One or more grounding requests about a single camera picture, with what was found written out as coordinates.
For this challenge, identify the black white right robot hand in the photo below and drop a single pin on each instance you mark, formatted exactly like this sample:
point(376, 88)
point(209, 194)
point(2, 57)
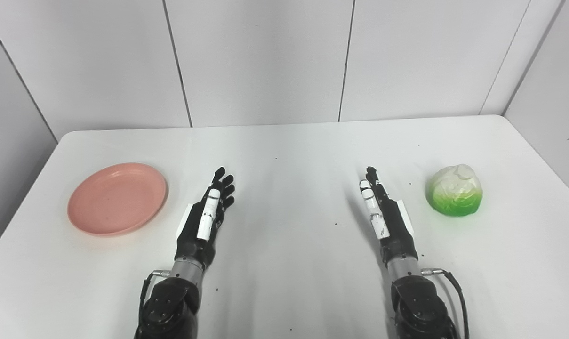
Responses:
point(393, 226)

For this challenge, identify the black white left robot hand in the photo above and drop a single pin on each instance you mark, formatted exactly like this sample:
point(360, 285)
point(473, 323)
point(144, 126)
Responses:
point(196, 235)

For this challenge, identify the green white cabbage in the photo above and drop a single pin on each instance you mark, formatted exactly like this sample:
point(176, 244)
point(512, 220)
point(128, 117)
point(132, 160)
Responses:
point(455, 193)

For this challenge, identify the pink plastic plate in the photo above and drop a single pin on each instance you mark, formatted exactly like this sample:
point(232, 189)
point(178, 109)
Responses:
point(117, 200)

